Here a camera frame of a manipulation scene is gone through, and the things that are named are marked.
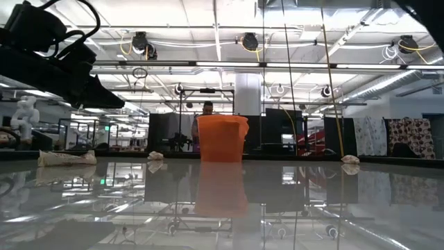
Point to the black metal rig frame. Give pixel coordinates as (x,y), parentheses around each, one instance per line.
(208,90)

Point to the black monitor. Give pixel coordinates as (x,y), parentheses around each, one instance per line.
(281,121)

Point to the black partition panel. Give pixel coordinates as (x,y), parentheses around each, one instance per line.
(163,132)

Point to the cream candy bar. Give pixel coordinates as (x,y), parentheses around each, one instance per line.
(350,159)
(155,155)
(66,158)

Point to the brown patterned cloth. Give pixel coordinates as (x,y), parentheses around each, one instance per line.
(411,135)

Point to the dark teal door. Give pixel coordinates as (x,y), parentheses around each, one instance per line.
(437,132)

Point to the long ceiling light bar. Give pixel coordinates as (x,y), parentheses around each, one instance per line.
(225,64)

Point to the red equipment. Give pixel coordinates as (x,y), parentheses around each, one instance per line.
(312,140)

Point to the orange plastic bucket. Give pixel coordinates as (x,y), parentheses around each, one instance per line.
(222,139)

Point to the person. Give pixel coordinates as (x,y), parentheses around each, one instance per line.
(207,108)

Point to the white round column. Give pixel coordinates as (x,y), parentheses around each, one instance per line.
(248,93)

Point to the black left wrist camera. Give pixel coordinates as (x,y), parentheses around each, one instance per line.
(34,31)

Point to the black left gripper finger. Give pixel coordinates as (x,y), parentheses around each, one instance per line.
(104,104)
(100,91)

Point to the white patterned cloth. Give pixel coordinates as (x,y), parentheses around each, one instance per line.
(369,137)

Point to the black curtain panel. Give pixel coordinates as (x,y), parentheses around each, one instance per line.
(348,135)

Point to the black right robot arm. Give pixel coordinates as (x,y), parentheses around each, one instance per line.
(433,14)

